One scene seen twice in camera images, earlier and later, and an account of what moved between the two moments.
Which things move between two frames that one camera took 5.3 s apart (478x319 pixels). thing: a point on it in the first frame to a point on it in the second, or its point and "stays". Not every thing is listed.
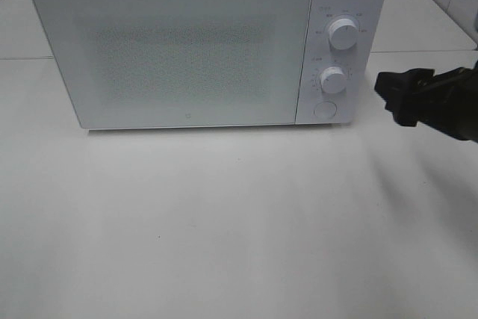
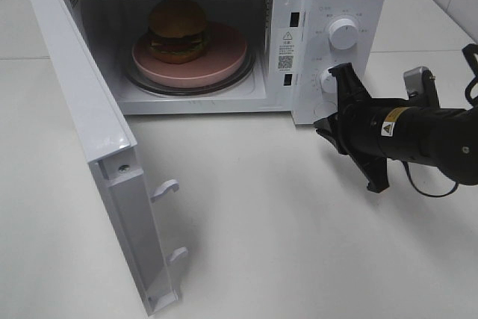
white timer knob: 333,79 stays
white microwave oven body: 169,45 stays
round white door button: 325,109 stays
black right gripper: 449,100 to 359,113
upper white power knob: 343,33 stays
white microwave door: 149,54 to 110,146
